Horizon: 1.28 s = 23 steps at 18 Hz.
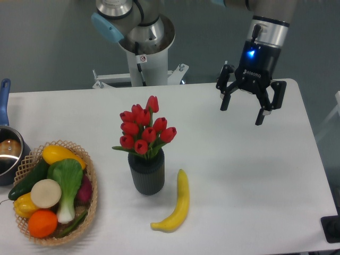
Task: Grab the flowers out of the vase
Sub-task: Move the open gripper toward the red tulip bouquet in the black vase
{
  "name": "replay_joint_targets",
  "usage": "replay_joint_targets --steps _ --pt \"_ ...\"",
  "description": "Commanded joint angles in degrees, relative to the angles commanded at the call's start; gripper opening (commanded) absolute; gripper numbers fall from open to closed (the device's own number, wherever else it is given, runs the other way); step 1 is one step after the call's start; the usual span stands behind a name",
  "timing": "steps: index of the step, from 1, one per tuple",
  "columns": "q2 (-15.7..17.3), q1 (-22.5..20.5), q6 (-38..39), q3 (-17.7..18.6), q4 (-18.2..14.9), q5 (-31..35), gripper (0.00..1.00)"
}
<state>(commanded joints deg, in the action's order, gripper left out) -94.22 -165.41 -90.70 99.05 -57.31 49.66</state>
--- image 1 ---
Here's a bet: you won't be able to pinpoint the cream round radish slice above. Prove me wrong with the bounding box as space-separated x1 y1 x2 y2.
30 179 62 209

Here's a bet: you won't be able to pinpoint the blue handled saucepan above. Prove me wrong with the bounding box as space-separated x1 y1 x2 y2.
1 78 30 186

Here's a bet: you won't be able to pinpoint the red tulip bouquet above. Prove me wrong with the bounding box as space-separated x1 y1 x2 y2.
112 96 177 161

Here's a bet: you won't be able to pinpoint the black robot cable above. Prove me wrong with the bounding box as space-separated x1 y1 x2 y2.
134 41 147 87

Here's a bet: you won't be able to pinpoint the yellow bell pepper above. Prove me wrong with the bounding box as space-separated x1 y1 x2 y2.
13 192 40 218

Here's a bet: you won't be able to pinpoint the dark grey ribbed vase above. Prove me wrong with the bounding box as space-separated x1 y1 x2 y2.
128 149 165 196

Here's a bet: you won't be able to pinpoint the black device at table edge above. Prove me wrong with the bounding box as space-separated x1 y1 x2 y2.
320 215 339 243

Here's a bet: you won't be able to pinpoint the yellow squash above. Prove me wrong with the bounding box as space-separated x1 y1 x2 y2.
42 145 87 170

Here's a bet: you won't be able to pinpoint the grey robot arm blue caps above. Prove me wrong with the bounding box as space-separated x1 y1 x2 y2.
91 1 296 125

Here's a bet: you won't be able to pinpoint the green bean pod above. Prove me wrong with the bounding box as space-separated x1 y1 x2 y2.
56 211 88 238

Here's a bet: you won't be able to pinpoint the yellow banana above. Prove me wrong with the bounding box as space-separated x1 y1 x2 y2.
150 169 190 233

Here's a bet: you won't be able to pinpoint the orange fruit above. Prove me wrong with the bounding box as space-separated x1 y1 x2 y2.
28 209 58 238

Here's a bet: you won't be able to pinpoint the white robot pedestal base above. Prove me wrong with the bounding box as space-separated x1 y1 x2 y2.
92 48 189 89

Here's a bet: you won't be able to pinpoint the dark green cucumber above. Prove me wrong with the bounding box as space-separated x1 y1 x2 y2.
8 159 49 201

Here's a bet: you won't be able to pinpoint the woven wicker basket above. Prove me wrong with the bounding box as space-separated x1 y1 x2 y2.
8 140 97 246

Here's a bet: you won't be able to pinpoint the green bok choy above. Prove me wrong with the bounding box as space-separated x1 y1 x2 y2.
47 159 83 224

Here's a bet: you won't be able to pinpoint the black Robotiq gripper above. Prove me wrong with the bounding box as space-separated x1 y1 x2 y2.
216 15 290 125

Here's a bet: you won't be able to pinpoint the purple sweet potato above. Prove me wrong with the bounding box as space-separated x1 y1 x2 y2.
76 175 92 202

